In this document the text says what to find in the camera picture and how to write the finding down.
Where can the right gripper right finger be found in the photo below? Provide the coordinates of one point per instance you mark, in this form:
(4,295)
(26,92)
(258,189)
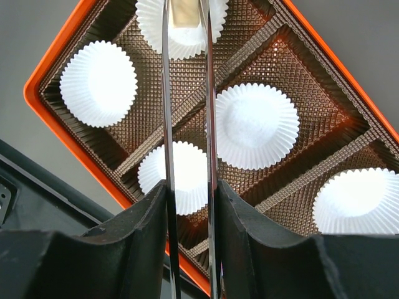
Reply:
(263,259)

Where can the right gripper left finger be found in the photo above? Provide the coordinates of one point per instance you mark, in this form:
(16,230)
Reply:
(121,258)

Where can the orange chocolate box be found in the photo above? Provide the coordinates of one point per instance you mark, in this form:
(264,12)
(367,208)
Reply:
(265,42)

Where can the white square chocolate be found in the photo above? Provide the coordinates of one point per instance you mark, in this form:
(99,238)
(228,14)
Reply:
(185,13)

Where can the metal tongs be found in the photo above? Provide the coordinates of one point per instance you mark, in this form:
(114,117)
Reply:
(211,154)

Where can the white paper cup back-middle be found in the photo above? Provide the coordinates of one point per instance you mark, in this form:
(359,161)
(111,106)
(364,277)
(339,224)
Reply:
(190,172)

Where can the white paper cup back-left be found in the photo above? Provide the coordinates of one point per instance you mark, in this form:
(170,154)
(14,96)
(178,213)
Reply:
(358,201)

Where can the white paper cup front-left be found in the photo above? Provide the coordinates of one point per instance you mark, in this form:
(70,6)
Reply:
(256,126)

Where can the white paper cup back-right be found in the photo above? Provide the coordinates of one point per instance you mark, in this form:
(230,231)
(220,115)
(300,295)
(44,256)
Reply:
(99,84)

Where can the white paper cup front-middle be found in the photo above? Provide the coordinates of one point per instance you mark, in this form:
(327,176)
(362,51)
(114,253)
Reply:
(183,43)

